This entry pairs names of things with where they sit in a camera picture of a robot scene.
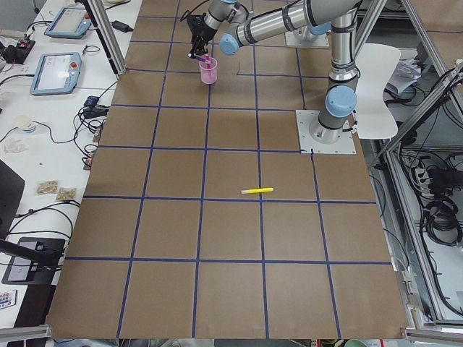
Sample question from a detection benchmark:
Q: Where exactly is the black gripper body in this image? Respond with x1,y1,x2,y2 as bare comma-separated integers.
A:
187,15,217,47

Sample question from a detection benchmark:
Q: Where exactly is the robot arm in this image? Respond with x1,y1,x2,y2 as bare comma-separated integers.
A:
182,0,361,142

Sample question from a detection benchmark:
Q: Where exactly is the pink mesh cup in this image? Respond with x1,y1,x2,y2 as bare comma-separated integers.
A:
199,58,218,85

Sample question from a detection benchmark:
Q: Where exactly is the black power adapter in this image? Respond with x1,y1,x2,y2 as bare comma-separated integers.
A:
111,20,133,33

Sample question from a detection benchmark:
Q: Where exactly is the blue teach pendant far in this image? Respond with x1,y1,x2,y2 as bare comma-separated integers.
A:
44,7,92,39

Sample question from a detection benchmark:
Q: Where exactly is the blue teach pendant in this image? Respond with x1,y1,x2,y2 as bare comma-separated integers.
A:
30,52,82,96
44,7,92,39

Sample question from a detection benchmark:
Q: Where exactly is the blue teach pendant near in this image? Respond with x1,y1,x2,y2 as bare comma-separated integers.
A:
30,52,82,96

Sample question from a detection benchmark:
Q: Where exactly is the yellow highlighter pen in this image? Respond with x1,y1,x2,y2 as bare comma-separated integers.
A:
240,187,274,194

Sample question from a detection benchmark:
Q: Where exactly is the white chair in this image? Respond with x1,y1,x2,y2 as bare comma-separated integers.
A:
355,43,401,140

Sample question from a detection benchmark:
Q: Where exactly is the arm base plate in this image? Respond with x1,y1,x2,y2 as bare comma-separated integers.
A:
295,110,357,155
285,31,329,49

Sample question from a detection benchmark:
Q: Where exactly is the aluminium frame post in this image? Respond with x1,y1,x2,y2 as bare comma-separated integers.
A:
82,0,127,76

